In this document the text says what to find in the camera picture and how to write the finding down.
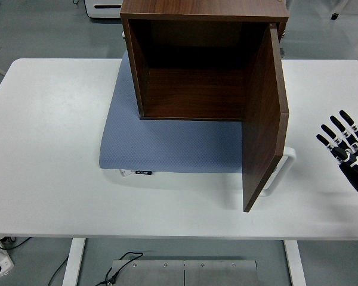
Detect white box appliance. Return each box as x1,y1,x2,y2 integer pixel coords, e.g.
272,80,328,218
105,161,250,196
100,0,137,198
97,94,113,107
84,0,123,20

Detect brown wooden cabinet door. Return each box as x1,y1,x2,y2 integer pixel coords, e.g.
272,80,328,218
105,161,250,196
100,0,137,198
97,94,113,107
241,23,290,213

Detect blue grey textured mat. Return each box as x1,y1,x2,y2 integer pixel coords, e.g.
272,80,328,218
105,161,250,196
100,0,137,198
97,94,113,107
98,50,244,174

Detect white power strip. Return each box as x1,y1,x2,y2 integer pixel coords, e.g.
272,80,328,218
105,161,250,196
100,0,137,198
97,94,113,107
0,235,15,278

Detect white door handle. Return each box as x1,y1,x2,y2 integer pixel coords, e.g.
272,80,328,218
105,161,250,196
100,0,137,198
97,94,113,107
262,147,297,197

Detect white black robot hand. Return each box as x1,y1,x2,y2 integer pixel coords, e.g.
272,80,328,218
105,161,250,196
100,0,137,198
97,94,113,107
316,110,358,198

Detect brown wooden cabinet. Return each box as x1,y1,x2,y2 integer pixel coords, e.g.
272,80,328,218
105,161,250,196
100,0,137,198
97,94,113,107
120,0,289,122

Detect grey metal plate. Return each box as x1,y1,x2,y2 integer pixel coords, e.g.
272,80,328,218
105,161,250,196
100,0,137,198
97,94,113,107
183,260,258,286
112,259,185,286

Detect black cable with plug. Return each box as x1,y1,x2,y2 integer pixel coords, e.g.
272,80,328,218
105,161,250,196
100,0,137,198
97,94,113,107
95,251,144,286

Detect thin black cable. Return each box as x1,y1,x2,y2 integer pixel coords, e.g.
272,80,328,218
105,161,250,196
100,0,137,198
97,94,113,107
47,255,70,286

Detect white table leg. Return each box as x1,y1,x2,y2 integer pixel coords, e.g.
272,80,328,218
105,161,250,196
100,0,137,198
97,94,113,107
283,240,307,286
61,237,87,286

